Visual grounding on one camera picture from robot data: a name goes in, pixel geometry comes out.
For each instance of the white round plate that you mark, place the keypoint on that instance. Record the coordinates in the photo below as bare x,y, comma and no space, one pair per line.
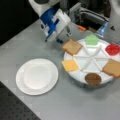
37,76

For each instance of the white divided serving tray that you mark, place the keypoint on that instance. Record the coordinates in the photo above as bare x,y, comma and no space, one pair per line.
90,59

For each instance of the small orange block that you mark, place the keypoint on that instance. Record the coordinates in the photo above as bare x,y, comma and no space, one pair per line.
81,28

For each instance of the toasted bread slice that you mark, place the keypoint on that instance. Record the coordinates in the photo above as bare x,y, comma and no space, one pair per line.
72,47
112,68

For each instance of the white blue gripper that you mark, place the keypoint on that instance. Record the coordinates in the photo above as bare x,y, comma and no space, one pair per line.
53,22

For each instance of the red tomato slice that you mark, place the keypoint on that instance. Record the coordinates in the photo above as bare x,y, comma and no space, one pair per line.
112,49

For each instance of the brown meat patty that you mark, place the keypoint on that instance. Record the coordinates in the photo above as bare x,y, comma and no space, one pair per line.
93,79

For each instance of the yellow cheese slice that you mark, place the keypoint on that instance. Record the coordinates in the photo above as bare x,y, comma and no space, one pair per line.
70,65

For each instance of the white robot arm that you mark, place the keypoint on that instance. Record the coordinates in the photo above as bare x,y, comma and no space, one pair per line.
40,6

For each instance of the green lettuce leaf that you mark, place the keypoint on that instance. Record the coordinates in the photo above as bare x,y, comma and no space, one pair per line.
91,40

